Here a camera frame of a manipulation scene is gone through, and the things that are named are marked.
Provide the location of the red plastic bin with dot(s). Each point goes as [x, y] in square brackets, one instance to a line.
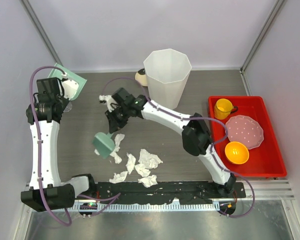
[265, 161]

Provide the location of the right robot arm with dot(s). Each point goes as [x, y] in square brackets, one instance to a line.
[196, 137]

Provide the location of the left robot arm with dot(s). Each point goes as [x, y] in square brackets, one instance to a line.
[45, 174]

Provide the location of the green hand brush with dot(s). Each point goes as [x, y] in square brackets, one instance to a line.
[104, 144]

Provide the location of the paper scrap top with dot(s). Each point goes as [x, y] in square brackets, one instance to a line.
[117, 140]

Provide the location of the yellow mug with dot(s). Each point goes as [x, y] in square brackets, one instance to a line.
[223, 108]

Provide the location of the paper scrap narrow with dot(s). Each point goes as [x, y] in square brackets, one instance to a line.
[130, 165]

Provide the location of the green plastic dustpan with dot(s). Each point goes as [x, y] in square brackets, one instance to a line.
[60, 75]

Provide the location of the clear glass cup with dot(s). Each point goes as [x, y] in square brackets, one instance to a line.
[68, 107]

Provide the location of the white slotted cable duct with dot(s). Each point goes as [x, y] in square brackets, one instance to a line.
[175, 206]

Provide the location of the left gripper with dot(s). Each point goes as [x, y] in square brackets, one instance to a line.
[66, 101]

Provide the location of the pink dotted plate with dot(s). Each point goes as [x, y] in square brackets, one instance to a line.
[245, 130]

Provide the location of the cream round plate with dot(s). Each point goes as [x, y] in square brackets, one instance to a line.
[141, 77]

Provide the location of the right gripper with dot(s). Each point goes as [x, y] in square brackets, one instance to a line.
[113, 124]

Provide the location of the paper scrap small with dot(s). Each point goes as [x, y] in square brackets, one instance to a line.
[142, 170]

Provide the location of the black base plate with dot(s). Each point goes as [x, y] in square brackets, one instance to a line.
[187, 192]

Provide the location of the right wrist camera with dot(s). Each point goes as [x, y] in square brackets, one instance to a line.
[109, 102]

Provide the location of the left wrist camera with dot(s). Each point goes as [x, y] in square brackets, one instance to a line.
[71, 87]

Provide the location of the white plastic trash bin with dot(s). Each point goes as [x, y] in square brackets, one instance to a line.
[167, 72]

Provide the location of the yellow bowl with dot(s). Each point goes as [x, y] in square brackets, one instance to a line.
[236, 153]

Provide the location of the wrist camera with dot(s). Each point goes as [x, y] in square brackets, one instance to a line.
[71, 87]
[109, 102]

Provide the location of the paper scrap large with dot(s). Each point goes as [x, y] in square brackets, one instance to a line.
[149, 160]

